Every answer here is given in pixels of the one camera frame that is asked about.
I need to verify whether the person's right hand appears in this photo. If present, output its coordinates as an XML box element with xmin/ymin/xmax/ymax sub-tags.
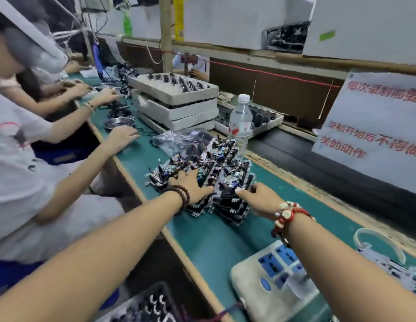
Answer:
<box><xmin>235</xmin><ymin>182</ymin><xmax>286</xmax><ymax>220</ymax></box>

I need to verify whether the white paper sign red text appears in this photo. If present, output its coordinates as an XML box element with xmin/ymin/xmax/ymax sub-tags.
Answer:
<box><xmin>312</xmin><ymin>69</ymin><xmax>416</xmax><ymax>197</ymax></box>

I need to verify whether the white head-worn device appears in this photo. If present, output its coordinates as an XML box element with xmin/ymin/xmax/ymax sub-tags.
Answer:
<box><xmin>0</xmin><ymin>0</ymin><xmax>69</xmax><ymax>72</ymax></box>

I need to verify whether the blue handheld tool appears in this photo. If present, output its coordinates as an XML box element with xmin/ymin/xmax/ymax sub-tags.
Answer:
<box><xmin>93</xmin><ymin>42</ymin><xmax>106</xmax><ymax>81</ymax></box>

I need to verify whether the red white bead bracelet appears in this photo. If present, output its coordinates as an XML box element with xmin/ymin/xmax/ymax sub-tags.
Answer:
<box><xmin>271</xmin><ymin>201</ymin><xmax>315</xmax><ymax>247</ymax></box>

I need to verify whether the group of black wheels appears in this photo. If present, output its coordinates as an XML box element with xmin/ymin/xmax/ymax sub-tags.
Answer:
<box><xmin>251</xmin><ymin>107</ymin><xmax>279</xmax><ymax>128</ymax></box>

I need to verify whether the stack of white trays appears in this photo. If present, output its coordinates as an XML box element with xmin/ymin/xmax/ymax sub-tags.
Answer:
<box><xmin>128</xmin><ymin>72</ymin><xmax>220</xmax><ymax>135</ymax></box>

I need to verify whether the round metal bowl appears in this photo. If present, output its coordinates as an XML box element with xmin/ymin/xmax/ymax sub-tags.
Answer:
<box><xmin>104</xmin><ymin>116</ymin><xmax>137</xmax><ymax>131</ymax></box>

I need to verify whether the white power plug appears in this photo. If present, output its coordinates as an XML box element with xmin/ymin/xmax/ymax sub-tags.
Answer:
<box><xmin>285</xmin><ymin>270</ymin><xmax>316</xmax><ymax>301</ymax></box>

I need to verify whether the small green bottle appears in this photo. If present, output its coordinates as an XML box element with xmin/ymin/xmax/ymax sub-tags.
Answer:
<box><xmin>123</xmin><ymin>10</ymin><xmax>133</xmax><ymax>38</ymax></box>

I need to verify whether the person's left hand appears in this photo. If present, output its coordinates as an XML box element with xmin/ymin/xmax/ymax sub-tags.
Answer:
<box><xmin>169</xmin><ymin>169</ymin><xmax>216</xmax><ymax>205</ymax></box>

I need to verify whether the person's right forearm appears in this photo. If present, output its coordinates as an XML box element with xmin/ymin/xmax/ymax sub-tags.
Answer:
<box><xmin>282</xmin><ymin>214</ymin><xmax>416</xmax><ymax>322</ymax></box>

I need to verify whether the red cord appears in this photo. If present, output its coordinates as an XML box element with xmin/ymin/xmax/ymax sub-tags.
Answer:
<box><xmin>209</xmin><ymin>60</ymin><xmax>346</xmax><ymax>88</ymax></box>

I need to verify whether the wooden post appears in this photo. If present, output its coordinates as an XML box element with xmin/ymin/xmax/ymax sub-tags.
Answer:
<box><xmin>159</xmin><ymin>0</ymin><xmax>174</xmax><ymax>74</ymax></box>

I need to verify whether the black conveyor belt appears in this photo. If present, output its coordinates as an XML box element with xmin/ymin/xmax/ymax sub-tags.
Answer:
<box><xmin>265</xmin><ymin>127</ymin><xmax>416</xmax><ymax>242</ymax></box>

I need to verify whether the clear plastic bottle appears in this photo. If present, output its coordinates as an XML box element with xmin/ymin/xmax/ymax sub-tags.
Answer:
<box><xmin>229</xmin><ymin>93</ymin><xmax>254</xmax><ymax>155</ymax></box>

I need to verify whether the brown bead bracelet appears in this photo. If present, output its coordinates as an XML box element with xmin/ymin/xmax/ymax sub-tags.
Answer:
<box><xmin>161</xmin><ymin>184</ymin><xmax>191</xmax><ymax>213</ymax></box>

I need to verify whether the white box green sticker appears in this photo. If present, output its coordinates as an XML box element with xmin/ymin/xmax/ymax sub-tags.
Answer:
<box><xmin>303</xmin><ymin>0</ymin><xmax>416</xmax><ymax>64</ymax></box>

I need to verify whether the white tape ring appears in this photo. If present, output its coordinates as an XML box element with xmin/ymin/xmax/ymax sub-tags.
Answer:
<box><xmin>353</xmin><ymin>228</ymin><xmax>408</xmax><ymax>266</ymax></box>

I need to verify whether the stack of metal chassis plates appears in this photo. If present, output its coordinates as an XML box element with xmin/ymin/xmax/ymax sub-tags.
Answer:
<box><xmin>359</xmin><ymin>243</ymin><xmax>416</xmax><ymax>299</ymax></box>

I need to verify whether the white cardboard box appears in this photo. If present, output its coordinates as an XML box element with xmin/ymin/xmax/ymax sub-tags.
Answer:
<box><xmin>183</xmin><ymin>0</ymin><xmax>315</xmax><ymax>51</ymax></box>

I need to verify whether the clear plastic bag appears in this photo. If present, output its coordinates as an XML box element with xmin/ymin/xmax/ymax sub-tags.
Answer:
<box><xmin>151</xmin><ymin>129</ymin><xmax>216</xmax><ymax>158</ymax></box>

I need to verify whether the yellow plastic bottle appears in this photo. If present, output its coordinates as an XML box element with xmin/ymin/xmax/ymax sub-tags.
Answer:
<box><xmin>173</xmin><ymin>0</ymin><xmax>187</xmax><ymax>41</ymax></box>

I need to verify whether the white blue power strip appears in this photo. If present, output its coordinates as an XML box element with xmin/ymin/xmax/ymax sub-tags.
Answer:
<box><xmin>229</xmin><ymin>240</ymin><xmax>330</xmax><ymax>322</ymax></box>

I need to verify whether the wooden shelf beam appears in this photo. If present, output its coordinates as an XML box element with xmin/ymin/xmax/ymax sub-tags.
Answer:
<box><xmin>117</xmin><ymin>37</ymin><xmax>416</xmax><ymax>78</ymax></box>

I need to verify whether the white plastic tray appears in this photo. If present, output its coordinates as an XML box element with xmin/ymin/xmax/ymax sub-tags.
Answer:
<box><xmin>215</xmin><ymin>97</ymin><xmax>286</xmax><ymax>138</ymax></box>

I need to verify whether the person's left forearm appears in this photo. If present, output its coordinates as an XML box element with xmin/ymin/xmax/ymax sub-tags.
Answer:
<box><xmin>0</xmin><ymin>191</ymin><xmax>185</xmax><ymax>322</ymax></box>

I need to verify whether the pile of black mechanism assemblies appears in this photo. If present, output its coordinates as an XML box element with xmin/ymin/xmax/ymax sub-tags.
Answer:
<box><xmin>146</xmin><ymin>136</ymin><xmax>257</xmax><ymax>227</ymax></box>

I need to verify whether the tray of black parts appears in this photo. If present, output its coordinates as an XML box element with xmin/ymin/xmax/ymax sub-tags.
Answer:
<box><xmin>94</xmin><ymin>281</ymin><xmax>185</xmax><ymax>322</ymax></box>

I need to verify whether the cluster of black wheels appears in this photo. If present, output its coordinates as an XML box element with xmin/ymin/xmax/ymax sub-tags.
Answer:
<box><xmin>146</xmin><ymin>73</ymin><xmax>208</xmax><ymax>93</ymax></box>

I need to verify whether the brown cardboard panel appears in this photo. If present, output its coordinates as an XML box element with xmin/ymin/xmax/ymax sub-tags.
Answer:
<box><xmin>121</xmin><ymin>43</ymin><xmax>346</xmax><ymax>128</ymax></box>

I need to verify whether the another person's forearm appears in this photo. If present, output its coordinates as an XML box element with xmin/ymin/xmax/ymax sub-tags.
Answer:
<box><xmin>34</xmin><ymin>134</ymin><xmax>115</xmax><ymax>224</ymax></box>
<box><xmin>34</xmin><ymin>93</ymin><xmax>102</xmax><ymax>144</ymax></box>

